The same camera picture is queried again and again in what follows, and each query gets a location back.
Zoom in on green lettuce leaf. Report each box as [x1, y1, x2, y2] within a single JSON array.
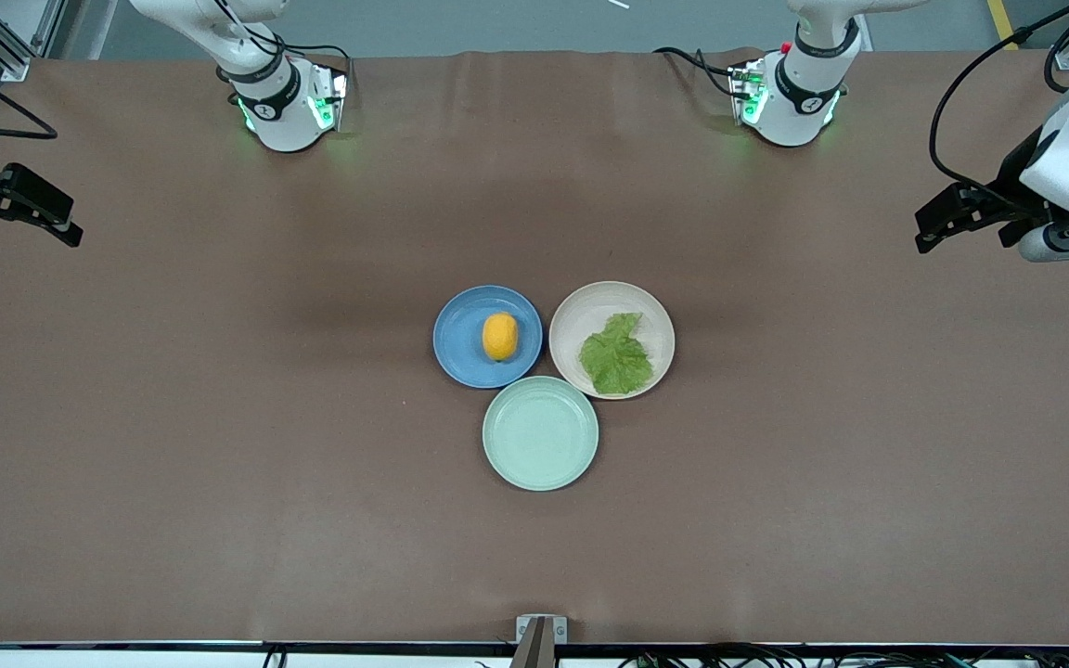
[[577, 312, 655, 397]]

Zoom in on yellow lemon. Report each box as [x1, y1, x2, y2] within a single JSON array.
[[482, 313, 520, 362]]

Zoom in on brown table mat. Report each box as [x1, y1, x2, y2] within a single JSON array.
[[0, 48, 1069, 646]]

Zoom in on beige plate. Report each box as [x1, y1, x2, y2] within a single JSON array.
[[548, 280, 676, 401]]

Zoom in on blue plate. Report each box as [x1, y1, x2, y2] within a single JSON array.
[[432, 284, 544, 389]]

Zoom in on mint green plate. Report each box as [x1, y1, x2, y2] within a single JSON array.
[[482, 375, 599, 492]]

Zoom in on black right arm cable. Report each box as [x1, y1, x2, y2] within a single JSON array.
[[0, 51, 59, 141]]

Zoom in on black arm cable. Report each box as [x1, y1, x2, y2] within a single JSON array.
[[0, 51, 59, 141], [928, 0, 1069, 200]]

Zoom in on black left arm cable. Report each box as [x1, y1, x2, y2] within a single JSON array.
[[928, 0, 1069, 200]]

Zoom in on aluminium frame rail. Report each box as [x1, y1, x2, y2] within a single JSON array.
[[0, 0, 68, 83]]

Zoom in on metal base bracket green light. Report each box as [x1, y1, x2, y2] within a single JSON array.
[[728, 58, 770, 127], [305, 59, 351, 132]]

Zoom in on black base cable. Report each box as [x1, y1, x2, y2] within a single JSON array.
[[247, 26, 352, 64], [653, 45, 741, 99]]

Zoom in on black cable bundle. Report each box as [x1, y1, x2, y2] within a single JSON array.
[[618, 638, 1069, 668]]

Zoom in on grey metal camera bracket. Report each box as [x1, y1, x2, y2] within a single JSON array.
[[509, 614, 568, 668]]

